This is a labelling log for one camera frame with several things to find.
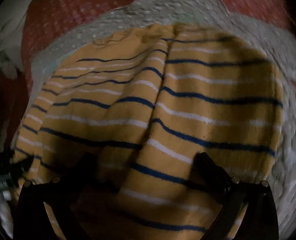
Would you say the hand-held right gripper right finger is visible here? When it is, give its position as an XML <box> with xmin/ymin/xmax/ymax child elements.
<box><xmin>193</xmin><ymin>152</ymin><xmax>281</xmax><ymax>240</ymax></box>

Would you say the white crumpled cloth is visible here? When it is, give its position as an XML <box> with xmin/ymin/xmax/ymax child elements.
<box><xmin>0</xmin><ymin>0</ymin><xmax>32</xmax><ymax>105</ymax></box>

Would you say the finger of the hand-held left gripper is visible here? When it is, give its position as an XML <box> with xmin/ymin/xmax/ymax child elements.
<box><xmin>12</xmin><ymin>156</ymin><xmax>35</xmax><ymax>178</ymax></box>

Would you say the white textured blanket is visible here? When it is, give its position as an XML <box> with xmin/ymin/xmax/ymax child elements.
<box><xmin>30</xmin><ymin>0</ymin><xmax>296</xmax><ymax>240</ymax></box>

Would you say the yellow striped knit sweater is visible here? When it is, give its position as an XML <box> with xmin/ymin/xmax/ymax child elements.
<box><xmin>12</xmin><ymin>23</ymin><xmax>286</xmax><ymax>240</ymax></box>

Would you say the red dotted bedsheet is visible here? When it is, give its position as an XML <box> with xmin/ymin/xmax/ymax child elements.
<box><xmin>0</xmin><ymin>0</ymin><xmax>296</xmax><ymax>155</ymax></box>

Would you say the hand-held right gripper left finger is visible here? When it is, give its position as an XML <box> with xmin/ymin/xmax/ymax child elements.
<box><xmin>12</xmin><ymin>152</ymin><xmax>98</xmax><ymax>240</ymax></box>

